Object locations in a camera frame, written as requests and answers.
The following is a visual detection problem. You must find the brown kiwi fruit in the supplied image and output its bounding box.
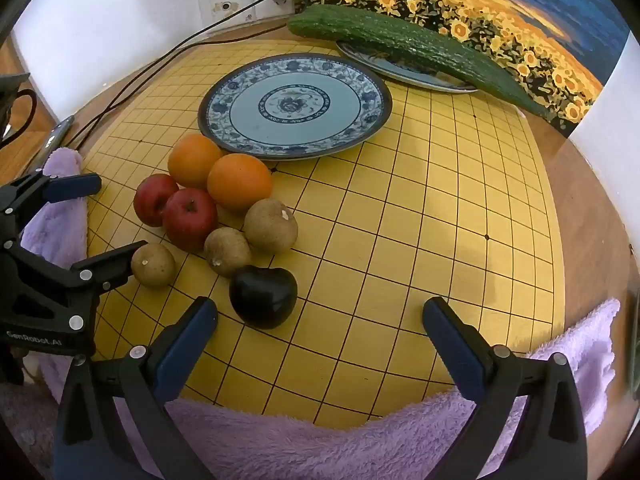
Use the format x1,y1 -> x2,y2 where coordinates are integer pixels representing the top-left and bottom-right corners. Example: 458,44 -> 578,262
243,198 -> 299,254
204,227 -> 252,278
131,243 -> 177,289

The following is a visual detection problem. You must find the red apple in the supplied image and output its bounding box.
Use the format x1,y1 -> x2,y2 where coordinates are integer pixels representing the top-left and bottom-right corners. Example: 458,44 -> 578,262
162,188 -> 219,254
133,173 -> 180,228

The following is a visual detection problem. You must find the sunflower field painting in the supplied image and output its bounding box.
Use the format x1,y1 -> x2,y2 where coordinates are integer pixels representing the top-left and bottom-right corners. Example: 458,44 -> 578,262
291,0 -> 631,138

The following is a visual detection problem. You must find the purple fluffy towel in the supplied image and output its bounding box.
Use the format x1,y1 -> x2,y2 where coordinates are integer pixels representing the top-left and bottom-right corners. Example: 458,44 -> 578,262
20,147 -> 623,480

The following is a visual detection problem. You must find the white wall plate round port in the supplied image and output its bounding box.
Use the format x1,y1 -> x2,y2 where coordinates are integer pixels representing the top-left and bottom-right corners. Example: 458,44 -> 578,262
197,0 -> 252,25

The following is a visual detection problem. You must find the black charger cable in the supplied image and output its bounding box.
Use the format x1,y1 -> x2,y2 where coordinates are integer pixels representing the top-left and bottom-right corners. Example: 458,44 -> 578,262
65,0 -> 281,148

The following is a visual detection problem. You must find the yellow grid game board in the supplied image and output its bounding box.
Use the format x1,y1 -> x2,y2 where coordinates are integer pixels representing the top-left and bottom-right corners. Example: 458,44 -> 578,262
80,39 -> 566,431

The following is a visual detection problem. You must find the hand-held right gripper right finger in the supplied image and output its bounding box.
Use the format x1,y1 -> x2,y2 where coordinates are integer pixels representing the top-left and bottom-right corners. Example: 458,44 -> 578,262
422,296 -> 588,480

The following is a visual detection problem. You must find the blue patterned porcelain plate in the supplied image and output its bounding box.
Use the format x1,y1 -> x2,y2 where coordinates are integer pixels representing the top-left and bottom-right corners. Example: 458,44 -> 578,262
197,53 -> 393,161

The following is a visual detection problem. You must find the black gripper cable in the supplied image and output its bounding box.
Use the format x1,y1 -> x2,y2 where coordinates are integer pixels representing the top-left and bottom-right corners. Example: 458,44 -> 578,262
0,89 -> 39,148

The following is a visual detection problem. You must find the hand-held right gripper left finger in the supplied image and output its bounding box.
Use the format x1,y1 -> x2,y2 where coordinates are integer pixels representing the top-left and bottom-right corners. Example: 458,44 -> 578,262
52,296 -> 219,480

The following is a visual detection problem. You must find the white wall power socket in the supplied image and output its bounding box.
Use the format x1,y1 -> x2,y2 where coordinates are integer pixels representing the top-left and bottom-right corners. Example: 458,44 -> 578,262
249,0 -> 297,22

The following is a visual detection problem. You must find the blue rimmed plate under cucumber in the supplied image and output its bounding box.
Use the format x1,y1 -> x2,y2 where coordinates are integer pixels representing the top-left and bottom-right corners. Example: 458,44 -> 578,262
336,40 -> 481,94

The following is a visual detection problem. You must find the black plum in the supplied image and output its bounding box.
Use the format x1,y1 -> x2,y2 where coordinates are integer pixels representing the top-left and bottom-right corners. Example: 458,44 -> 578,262
229,266 -> 298,330

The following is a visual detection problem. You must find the dark brown cable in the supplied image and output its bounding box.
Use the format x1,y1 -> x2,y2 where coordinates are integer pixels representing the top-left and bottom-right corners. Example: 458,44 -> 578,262
75,22 -> 293,151

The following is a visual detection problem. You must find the green cucumber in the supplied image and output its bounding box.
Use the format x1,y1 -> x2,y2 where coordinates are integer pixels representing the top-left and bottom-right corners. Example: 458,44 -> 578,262
287,5 -> 551,118

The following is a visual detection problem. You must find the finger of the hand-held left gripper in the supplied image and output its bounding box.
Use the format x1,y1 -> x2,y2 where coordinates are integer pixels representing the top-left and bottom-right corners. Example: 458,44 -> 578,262
69,240 -> 149,306
2,172 -> 102,248

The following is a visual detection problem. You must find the orange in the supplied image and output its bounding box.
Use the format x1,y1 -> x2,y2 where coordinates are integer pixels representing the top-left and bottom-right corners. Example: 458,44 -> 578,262
207,153 -> 274,212
167,133 -> 224,191

